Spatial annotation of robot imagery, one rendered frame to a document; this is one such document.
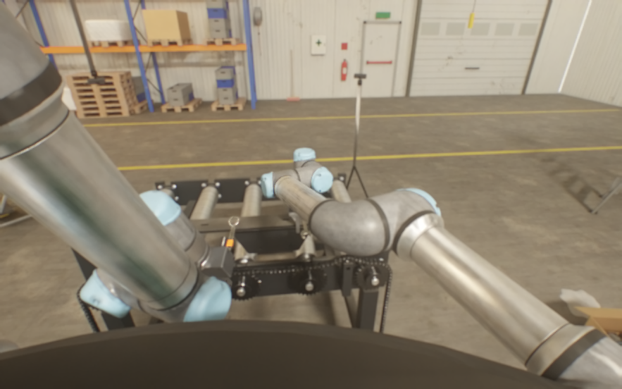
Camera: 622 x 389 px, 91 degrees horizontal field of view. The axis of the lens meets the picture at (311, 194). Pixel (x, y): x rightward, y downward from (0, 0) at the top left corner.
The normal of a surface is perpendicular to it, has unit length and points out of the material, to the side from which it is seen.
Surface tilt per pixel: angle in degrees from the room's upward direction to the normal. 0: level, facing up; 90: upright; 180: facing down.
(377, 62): 90
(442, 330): 0
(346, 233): 71
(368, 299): 90
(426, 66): 90
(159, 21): 90
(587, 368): 37
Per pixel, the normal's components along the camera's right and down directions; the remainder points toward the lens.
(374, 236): 0.17, 0.18
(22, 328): 0.00, -0.89
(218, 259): -0.17, -0.63
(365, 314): 0.11, 0.46
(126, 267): 0.39, 0.64
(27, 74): 0.98, -0.04
